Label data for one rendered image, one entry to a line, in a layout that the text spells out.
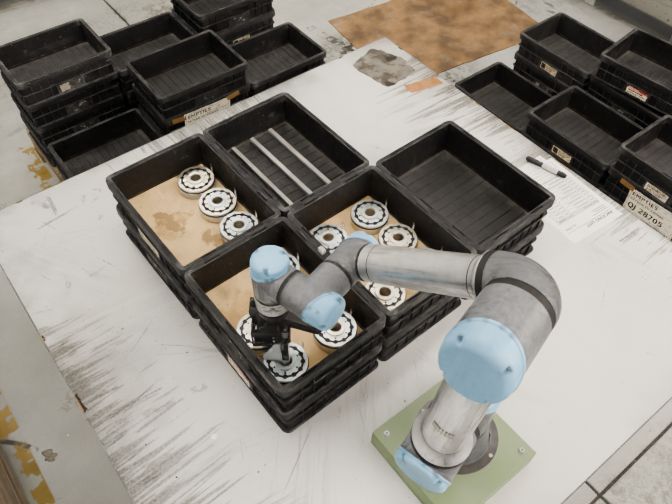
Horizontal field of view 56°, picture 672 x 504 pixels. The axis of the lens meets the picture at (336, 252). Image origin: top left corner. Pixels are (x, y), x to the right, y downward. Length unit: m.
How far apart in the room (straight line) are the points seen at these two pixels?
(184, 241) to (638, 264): 1.28
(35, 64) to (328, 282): 2.15
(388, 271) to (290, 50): 2.10
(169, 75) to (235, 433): 1.72
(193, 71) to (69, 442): 1.54
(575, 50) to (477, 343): 2.60
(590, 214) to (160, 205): 1.28
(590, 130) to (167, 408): 2.06
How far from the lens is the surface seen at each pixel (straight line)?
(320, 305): 1.15
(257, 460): 1.54
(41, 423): 2.53
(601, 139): 2.89
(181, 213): 1.80
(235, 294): 1.60
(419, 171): 1.89
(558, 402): 1.69
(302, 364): 1.46
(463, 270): 1.05
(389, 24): 4.04
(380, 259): 1.16
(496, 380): 0.90
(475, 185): 1.88
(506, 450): 1.54
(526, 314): 0.92
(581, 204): 2.11
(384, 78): 2.42
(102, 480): 2.37
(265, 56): 3.10
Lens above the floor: 2.14
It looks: 52 degrees down
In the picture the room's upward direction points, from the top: 2 degrees clockwise
